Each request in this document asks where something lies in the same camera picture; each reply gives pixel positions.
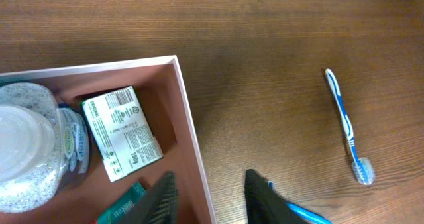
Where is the blue disposable razor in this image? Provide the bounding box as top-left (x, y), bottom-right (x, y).
top-left (270, 201), bottom-right (332, 224)

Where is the red green toothpaste tube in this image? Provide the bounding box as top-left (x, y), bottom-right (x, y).
top-left (91, 182), bottom-right (146, 224)

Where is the blue white toothbrush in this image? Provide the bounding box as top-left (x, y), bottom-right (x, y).
top-left (325, 68), bottom-right (376, 186)

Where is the clear purple spray bottle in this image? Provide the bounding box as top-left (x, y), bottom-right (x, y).
top-left (1, 82), bottom-right (91, 213)

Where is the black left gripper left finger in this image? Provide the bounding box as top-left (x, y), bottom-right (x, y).
top-left (118, 171), bottom-right (178, 224)

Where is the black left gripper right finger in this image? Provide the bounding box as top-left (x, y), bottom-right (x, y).
top-left (244, 169), bottom-right (307, 224)

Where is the green white soap box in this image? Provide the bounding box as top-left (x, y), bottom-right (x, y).
top-left (81, 86), bottom-right (164, 182)

